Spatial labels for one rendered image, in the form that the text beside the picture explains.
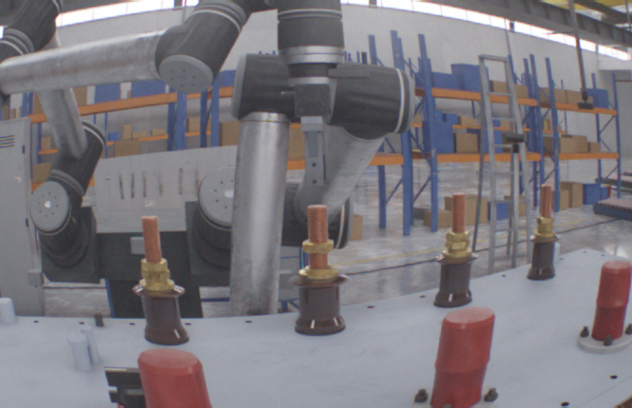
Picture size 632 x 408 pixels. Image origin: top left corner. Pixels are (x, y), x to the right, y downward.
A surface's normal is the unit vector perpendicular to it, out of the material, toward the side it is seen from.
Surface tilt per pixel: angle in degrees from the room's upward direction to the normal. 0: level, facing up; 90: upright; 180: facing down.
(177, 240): 90
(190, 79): 143
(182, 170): 90
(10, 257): 90
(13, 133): 90
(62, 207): 62
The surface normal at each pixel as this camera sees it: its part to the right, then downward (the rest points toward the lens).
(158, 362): -0.05, -0.98
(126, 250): 0.18, 0.11
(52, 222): 0.19, -0.32
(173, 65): -0.33, 0.79
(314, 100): -0.06, 0.11
